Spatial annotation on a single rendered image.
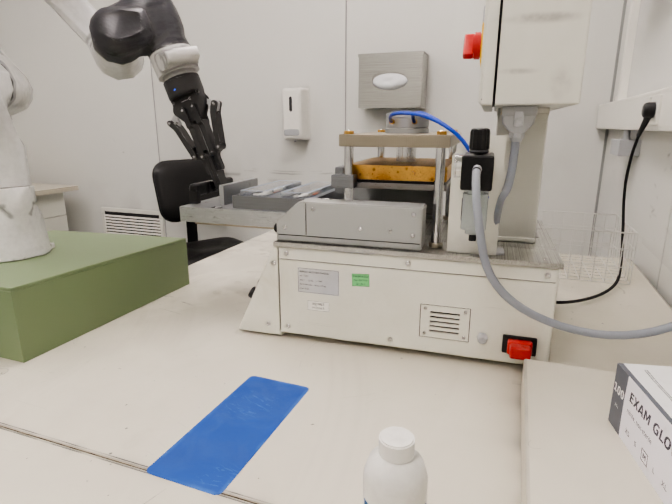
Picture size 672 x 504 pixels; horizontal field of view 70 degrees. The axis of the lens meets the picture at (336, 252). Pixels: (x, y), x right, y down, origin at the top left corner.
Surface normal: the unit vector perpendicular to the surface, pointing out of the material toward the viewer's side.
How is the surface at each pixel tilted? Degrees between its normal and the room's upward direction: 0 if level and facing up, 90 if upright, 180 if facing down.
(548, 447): 0
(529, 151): 90
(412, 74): 90
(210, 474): 0
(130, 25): 75
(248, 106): 90
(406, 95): 90
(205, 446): 0
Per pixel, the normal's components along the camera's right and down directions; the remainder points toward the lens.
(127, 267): 0.94, 0.09
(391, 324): -0.30, 0.25
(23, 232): 0.84, 0.02
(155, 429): 0.00, -0.97
